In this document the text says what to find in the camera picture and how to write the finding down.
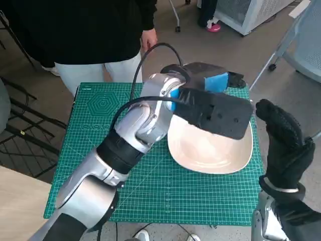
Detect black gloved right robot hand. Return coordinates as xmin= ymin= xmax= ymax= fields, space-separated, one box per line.
xmin=255 ymin=98 xmax=316 ymax=193

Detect person's left hand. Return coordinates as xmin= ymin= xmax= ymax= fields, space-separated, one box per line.
xmin=140 ymin=27 xmax=158 ymax=51

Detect white plate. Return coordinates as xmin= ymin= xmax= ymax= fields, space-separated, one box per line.
xmin=167 ymin=99 xmax=254 ymax=175

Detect white rolling stand legs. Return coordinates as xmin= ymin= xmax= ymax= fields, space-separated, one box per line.
xmin=169 ymin=0 xmax=181 ymax=33

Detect person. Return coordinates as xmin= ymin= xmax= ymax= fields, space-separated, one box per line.
xmin=197 ymin=0 xmax=222 ymax=33
xmin=0 ymin=0 xmax=158 ymax=97

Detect green cutting mat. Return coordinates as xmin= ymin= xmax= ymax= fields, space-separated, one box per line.
xmin=44 ymin=82 xmax=264 ymax=223

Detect blue-grey chair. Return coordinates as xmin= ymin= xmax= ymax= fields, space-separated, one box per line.
xmin=249 ymin=0 xmax=321 ymax=141

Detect white mesh cabinet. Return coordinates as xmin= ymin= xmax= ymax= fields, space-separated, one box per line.
xmin=214 ymin=0 xmax=299 ymax=36

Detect grey chair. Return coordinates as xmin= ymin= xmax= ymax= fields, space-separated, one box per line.
xmin=0 ymin=80 xmax=11 ymax=134

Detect white left robot foot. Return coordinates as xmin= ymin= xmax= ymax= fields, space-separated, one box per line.
xmin=134 ymin=229 xmax=150 ymax=241

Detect light wooden desk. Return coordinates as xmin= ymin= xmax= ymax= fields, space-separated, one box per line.
xmin=0 ymin=165 xmax=51 ymax=241

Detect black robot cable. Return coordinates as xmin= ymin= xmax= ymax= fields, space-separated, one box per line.
xmin=109 ymin=96 xmax=181 ymax=133
xmin=130 ymin=43 xmax=183 ymax=98

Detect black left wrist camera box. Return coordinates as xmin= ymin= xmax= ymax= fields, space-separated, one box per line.
xmin=173 ymin=87 xmax=253 ymax=141

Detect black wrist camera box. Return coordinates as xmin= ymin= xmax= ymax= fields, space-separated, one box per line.
xmin=278 ymin=199 xmax=321 ymax=241
xmin=173 ymin=87 xmax=253 ymax=141

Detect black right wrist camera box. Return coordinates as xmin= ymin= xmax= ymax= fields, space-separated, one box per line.
xmin=278 ymin=199 xmax=321 ymax=241

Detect black wire rack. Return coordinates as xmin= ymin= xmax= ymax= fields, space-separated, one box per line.
xmin=0 ymin=75 xmax=67 ymax=179

